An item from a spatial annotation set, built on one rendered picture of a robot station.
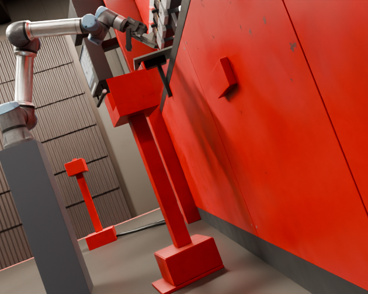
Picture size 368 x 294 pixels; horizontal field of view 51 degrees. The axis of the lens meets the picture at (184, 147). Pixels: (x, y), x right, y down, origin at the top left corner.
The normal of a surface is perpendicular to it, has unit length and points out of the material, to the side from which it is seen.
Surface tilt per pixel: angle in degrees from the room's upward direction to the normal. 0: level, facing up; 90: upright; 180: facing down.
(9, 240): 90
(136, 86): 90
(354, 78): 90
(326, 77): 90
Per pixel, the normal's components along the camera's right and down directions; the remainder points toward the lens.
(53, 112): 0.16, -0.11
